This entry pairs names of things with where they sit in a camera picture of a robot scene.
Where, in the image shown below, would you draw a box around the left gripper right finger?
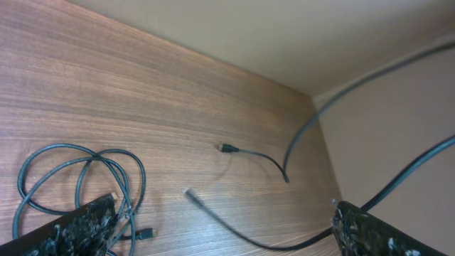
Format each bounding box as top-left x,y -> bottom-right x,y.
331,201 -> 445,256

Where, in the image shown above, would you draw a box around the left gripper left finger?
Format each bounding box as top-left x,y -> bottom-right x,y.
1,193 -> 118,256

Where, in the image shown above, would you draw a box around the black cable gold plugs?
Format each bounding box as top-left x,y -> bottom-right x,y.
11,143 -> 156,255

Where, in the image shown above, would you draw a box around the long black usb cable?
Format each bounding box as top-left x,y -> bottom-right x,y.
183,134 -> 455,252

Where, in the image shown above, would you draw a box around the short black usb cable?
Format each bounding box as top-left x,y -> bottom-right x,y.
215,41 -> 455,184

